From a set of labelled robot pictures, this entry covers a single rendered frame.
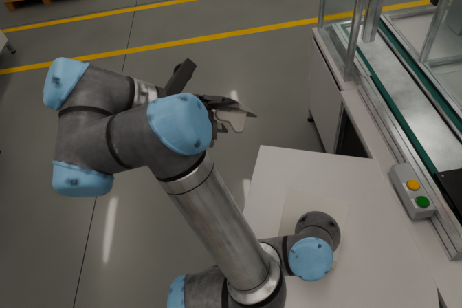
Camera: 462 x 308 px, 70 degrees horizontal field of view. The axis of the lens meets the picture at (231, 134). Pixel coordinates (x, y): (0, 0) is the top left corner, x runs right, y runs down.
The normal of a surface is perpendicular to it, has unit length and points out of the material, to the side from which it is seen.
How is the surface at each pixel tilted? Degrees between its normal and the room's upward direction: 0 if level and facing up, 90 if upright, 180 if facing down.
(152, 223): 0
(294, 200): 47
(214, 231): 72
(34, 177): 0
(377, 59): 0
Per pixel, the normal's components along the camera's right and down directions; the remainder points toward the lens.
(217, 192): 0.75, 0.02
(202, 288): -0.40, -0.77
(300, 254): -0.22, 0.07
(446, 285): -0.13, -0.65
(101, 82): 0.64, -0.35
